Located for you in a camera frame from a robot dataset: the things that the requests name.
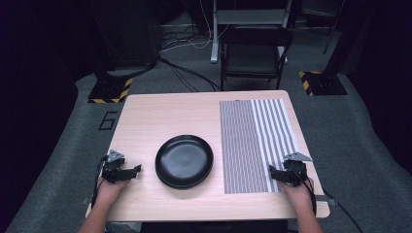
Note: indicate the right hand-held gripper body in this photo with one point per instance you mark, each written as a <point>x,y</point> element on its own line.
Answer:
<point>296,168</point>

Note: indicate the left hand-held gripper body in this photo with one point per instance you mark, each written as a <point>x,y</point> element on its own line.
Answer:
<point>112,165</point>

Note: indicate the person's left hand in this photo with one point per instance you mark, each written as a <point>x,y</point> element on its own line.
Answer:
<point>109,191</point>

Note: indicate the person's right hand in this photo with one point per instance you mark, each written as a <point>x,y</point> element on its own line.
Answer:
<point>298,195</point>

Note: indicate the grey white striped mat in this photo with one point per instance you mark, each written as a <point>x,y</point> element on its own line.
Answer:
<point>246,145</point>

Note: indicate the black round plate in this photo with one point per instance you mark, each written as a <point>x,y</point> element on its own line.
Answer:
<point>184,161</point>

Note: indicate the black stand base striped tape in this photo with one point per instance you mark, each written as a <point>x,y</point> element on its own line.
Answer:
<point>110,90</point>
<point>322,83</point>

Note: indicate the black folding chair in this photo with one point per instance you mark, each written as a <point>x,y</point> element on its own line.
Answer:
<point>254,55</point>

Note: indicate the dark cabinet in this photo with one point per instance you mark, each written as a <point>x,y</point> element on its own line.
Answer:
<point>129,32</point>

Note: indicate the white metal stand frame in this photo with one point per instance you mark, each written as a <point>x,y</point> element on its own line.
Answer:
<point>215,32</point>

